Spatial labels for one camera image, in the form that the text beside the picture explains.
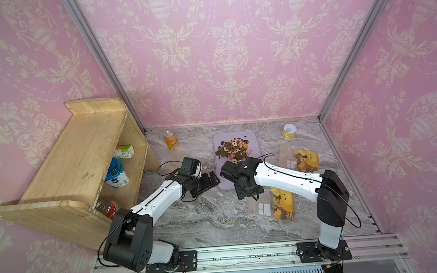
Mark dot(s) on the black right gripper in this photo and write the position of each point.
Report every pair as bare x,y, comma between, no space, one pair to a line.
241,195

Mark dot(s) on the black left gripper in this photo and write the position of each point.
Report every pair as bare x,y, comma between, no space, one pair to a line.
208,183

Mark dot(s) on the ziploc bag with yellow chick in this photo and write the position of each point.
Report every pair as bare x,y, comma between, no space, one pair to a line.
274,203

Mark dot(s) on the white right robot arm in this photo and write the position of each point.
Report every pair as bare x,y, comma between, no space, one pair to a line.
326,190

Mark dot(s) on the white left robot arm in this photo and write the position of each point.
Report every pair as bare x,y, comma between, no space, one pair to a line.
130,243

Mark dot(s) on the pile of assorted cookies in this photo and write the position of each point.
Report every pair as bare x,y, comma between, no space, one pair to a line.
234,149

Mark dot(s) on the lilac plastic tray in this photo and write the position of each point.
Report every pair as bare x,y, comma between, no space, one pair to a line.
253,145

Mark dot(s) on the orange Schweppes soda can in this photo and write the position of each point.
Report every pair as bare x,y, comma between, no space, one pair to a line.
171,140

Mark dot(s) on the yellow tin can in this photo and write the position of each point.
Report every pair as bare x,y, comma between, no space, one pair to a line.
289,131

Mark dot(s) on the green white carton box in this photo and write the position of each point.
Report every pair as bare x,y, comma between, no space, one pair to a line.
124,152

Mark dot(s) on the blue lid white tub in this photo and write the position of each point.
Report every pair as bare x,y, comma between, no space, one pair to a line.
116,176

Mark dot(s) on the red soda can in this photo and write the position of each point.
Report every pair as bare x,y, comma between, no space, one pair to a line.
107,207

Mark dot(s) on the wooden shelf unit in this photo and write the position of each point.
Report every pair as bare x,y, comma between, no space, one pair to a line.
61,199

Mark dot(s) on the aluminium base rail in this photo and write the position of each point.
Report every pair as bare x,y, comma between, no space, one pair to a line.
361,254

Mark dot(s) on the aluminium frame post left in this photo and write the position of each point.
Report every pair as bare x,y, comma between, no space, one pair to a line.
92,41

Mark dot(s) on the aluminium frame post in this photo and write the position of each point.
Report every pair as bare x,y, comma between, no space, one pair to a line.
92,41
369,23

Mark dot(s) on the aluminium frame post right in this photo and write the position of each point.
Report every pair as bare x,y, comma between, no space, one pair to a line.
369,23

